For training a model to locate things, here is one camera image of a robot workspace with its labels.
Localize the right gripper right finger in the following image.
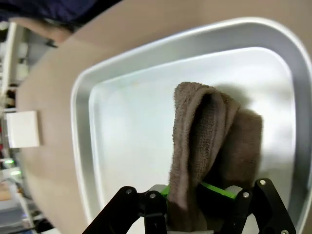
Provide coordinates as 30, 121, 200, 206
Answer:
196, 177, 297, 234

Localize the navy blue jacket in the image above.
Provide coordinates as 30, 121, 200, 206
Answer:
0, 0, 123, 25

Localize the white rectangular box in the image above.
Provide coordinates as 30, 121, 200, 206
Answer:
5, 110, 44, 149

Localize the person's left hand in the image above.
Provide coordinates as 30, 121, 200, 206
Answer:
9, 17, 72, 48

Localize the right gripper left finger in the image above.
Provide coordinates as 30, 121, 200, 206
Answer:
82, 184, 172, 234

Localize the silver metal tray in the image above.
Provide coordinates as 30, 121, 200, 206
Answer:
70, 16, 312, 234

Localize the brown towel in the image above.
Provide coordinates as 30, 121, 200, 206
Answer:
166, 81, 264, 233

